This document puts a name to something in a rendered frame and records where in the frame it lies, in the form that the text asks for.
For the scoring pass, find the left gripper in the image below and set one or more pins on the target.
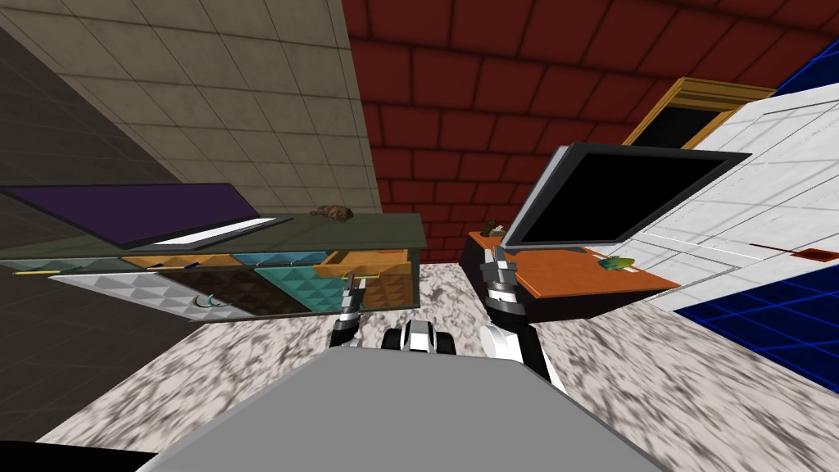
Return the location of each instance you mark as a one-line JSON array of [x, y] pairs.
[[354, 301]]

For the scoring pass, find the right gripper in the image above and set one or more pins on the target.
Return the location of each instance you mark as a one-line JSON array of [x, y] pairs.
[[500, 275]]

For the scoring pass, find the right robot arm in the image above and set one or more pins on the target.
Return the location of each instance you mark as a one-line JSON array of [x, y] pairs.
[[508, 341]]

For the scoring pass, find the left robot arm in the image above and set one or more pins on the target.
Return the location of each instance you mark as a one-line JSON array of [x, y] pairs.
[[345, 326]]

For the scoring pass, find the small brown and white object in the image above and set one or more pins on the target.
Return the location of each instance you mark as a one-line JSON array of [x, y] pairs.
[[493, 229]]

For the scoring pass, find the orange drawer front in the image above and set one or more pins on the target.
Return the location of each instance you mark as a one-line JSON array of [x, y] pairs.
[[367, 264]]

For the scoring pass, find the orange table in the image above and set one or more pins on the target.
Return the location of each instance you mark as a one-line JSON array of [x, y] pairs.
[[564, 276]]

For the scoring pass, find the brown lumpy object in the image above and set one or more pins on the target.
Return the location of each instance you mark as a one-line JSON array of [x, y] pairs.
[[333, 213]]

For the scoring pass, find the green rounded object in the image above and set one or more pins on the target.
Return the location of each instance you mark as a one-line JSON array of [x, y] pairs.
[[616, 263]]

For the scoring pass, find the black flat television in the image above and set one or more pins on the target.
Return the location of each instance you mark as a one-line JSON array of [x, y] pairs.
[[609, 196]]

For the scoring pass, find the multicoloured sideboard with green top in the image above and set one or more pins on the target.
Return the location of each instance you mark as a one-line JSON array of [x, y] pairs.
[[216, 292]]

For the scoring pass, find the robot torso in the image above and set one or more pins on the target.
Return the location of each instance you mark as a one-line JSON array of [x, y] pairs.
[[393, 419]]

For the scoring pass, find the open laptop with purple screen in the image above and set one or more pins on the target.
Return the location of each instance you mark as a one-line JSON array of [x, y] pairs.
[[131, 210]]

